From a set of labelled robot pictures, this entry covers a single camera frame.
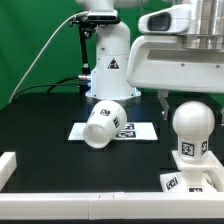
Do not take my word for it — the white marker paper sheet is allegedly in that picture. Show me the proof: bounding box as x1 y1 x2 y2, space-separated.
68 122 158 141

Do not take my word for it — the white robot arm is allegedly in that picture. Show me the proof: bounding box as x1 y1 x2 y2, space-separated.
75 0 224 99

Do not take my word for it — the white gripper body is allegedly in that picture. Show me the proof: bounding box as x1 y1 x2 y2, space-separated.
127 35 224 93

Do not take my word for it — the white barrier block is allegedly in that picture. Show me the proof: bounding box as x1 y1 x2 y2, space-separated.
0 152 17 191
206 151 224 192

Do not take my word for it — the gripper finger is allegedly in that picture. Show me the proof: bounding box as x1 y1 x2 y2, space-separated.
157 90 172 120

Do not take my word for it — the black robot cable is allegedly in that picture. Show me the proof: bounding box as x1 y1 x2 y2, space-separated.
9 76 84 103

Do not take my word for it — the white left barrier block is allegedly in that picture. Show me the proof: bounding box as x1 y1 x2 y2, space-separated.
0 152 17 191

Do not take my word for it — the white lamp shade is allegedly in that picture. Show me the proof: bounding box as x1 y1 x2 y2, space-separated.
83 100 127 149

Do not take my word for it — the white lamp bulb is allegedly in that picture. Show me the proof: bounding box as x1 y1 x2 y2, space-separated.
172 101 215 163

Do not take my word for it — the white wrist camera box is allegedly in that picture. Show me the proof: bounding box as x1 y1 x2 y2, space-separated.
137 3 224 38

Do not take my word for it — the white front barrier wall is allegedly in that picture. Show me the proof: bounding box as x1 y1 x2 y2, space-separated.
0 192 224 220

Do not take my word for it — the white lamp base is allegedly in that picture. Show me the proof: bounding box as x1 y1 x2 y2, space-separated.
160 150 218 193

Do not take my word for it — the white right barrier block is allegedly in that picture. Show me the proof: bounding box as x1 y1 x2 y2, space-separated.
206 151 224 192

